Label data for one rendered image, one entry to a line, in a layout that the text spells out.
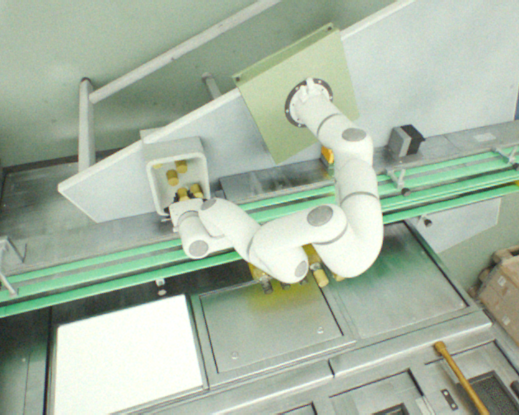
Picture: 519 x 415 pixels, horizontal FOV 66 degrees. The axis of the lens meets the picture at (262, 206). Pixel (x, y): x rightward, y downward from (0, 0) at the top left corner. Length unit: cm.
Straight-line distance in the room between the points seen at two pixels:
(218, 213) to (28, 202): 116
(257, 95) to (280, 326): 72
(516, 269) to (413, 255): 343
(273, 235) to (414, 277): 89
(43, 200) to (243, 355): 111
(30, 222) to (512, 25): 190
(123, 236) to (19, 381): 51
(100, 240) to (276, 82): 74
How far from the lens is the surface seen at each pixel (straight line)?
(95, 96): 179
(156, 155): 120
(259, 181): 135
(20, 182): 208
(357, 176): 89
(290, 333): 133
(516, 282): 493
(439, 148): 165
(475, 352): 151
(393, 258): 161
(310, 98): 117
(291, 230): 76
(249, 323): 134
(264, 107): 117
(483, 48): 161
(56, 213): 185
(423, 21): 140
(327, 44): 118
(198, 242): 102
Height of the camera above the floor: 177
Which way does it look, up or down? 42 degrees down
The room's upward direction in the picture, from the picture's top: 156 degrees clockwise
